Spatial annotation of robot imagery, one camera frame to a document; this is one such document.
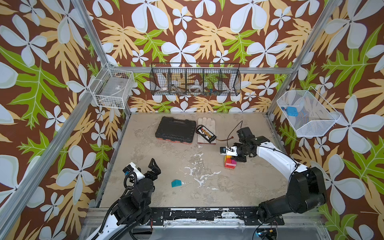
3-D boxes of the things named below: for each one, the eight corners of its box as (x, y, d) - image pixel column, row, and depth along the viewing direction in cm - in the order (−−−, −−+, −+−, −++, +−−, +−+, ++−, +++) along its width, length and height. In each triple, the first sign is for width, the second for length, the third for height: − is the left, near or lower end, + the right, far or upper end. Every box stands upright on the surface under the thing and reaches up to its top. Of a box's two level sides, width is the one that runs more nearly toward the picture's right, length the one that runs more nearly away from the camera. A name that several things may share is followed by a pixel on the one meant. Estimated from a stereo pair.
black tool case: (154, 139, 106) (153, 134, 102) (163, 120, 118) (162, 115, 114) (191, 146, 102) (191, 142, 98) (197, 126, 114) (197, 121, 110)
